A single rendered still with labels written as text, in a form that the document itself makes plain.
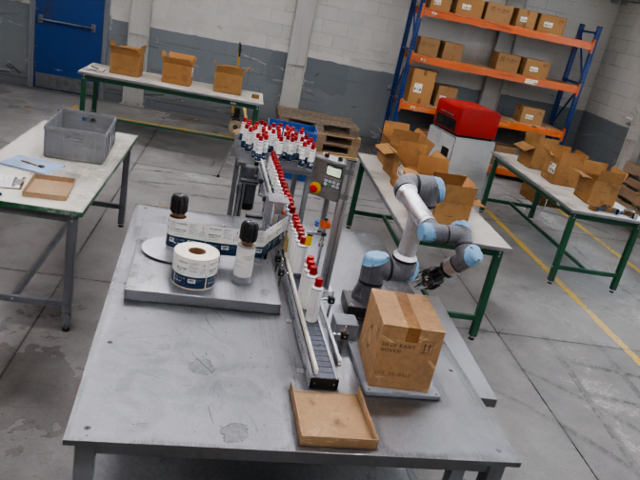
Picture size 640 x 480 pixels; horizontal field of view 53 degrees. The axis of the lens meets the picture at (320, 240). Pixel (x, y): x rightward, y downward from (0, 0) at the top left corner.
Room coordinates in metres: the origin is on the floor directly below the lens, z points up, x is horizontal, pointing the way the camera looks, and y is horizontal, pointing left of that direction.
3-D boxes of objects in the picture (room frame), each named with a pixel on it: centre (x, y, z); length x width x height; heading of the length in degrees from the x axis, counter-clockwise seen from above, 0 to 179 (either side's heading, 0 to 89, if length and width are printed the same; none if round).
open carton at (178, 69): (8.15, 2.17, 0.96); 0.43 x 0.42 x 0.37; 97
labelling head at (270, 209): (3.26, 0.25, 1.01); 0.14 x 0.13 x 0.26; 13
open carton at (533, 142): (7.62, -2.28, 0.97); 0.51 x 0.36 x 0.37; 103
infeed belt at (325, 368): (2.87, 0.07, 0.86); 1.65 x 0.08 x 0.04; 13
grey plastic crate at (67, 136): (4.47, 1.82, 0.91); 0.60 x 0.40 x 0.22; 13
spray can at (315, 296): (2.48, -0.03, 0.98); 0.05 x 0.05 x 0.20
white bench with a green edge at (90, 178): (4.20, 1.86, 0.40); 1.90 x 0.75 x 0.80; 10
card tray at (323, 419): (1.90, -0.16, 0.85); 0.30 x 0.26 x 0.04; 13
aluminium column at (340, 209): (2.94, -0.06, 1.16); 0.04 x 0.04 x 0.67; 13
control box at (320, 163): (2.99, 0.01, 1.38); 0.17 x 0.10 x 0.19; 68
